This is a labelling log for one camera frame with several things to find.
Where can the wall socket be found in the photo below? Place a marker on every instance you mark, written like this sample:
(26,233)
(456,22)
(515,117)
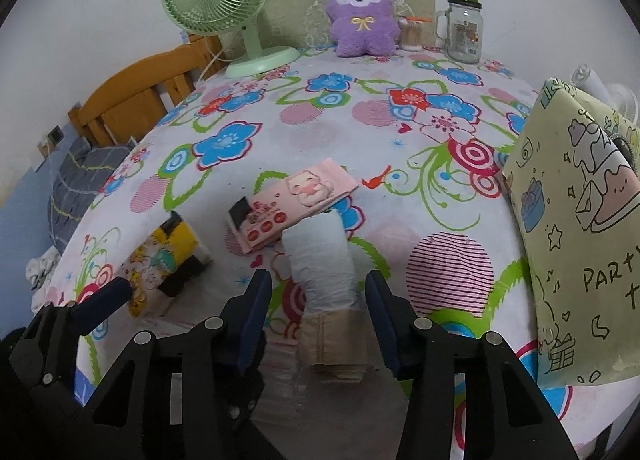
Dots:
(56,135)

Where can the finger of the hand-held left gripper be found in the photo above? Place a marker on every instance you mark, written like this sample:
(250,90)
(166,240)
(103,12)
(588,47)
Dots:
(102,300)

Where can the floral tablecloth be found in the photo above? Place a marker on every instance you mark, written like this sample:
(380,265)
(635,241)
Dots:
(350,139)

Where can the grey plaid pillow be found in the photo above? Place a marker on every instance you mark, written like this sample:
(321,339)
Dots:
(80,174)

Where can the white beige stocking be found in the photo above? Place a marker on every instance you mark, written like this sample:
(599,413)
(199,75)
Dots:
(325,270)

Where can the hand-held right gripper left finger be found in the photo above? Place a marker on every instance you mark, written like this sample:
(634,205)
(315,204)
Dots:
(255,320)

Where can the wooden bed headboard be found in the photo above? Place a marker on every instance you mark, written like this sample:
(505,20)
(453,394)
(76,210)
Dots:
(130,94)

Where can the yellow printed storage box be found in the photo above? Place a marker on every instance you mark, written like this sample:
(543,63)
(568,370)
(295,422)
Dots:
(575,240)

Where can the pink cartoon packet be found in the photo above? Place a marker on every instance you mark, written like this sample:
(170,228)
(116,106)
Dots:
(300,195)

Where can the white standing fan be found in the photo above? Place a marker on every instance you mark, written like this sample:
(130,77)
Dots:
(595,82)

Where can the glass mug jar green lid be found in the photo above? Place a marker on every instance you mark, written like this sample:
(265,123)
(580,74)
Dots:
(462,34)

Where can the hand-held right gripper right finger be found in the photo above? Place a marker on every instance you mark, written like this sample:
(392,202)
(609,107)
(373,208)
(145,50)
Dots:
(385,325)

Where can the yellow cartoon tissue packet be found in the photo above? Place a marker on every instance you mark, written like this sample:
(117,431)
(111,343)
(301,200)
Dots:
(160,260)

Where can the crumpled white cloth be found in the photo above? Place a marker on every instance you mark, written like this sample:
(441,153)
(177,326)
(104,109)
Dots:
(45,265)

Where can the cotton swab jar orange lid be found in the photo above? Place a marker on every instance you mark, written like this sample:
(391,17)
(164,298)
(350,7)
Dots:
(412,34)

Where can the purple plush toy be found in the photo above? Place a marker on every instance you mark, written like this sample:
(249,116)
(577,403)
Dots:
(360,24)

